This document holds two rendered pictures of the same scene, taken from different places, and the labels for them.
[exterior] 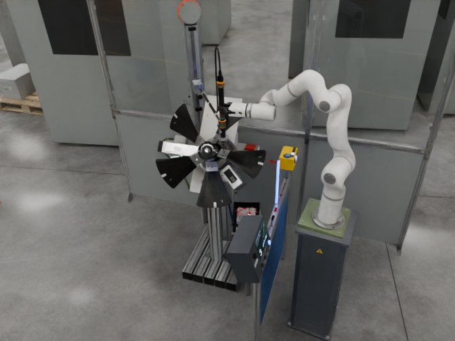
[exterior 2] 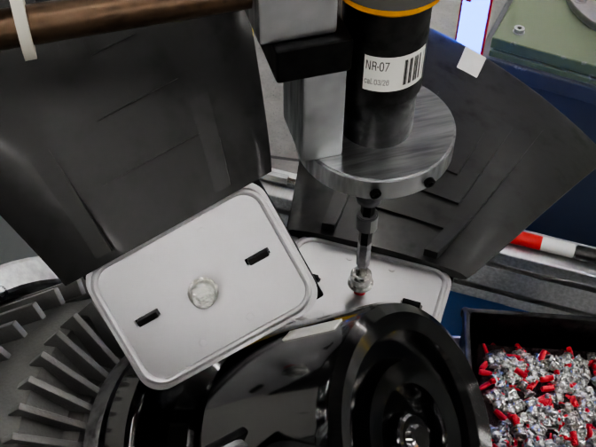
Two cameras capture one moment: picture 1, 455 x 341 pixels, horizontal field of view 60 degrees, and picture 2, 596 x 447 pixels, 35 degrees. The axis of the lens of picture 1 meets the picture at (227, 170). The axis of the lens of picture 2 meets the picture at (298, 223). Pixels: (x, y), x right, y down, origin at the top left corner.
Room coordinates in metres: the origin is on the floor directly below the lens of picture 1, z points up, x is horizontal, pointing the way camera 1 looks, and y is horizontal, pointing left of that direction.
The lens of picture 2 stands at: (2.13, 0.33, 1.59)
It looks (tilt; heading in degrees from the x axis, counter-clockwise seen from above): 48 degrees down; 269
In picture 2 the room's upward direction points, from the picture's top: 1 degrees clockwise
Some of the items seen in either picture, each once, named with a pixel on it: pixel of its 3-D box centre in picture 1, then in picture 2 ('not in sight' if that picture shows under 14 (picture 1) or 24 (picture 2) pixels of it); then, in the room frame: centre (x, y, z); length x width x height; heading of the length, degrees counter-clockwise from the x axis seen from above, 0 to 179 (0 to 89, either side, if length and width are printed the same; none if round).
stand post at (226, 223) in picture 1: (223, 193); not in sight; (2.45, 0.03, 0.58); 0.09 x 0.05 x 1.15; 71
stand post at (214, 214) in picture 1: (214, 224); not in sight; (2.23, 0.11, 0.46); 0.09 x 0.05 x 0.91; 71
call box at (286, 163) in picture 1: (288, 158); not in sight; (2.25, -0.42, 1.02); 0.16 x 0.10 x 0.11; 161
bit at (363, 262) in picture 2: not in sight; (365, 231); (2.09, 0.02, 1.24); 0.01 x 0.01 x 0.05
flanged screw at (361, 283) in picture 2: not in sight; (359, 287); (2.09, 0.02, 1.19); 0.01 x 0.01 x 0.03
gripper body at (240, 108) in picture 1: (240, 109); not in sight; (2.06, -0.08, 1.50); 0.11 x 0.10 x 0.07; 71
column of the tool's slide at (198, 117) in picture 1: (200, 138); not in sight; (2.78, 0.21, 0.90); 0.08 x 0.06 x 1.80; 106
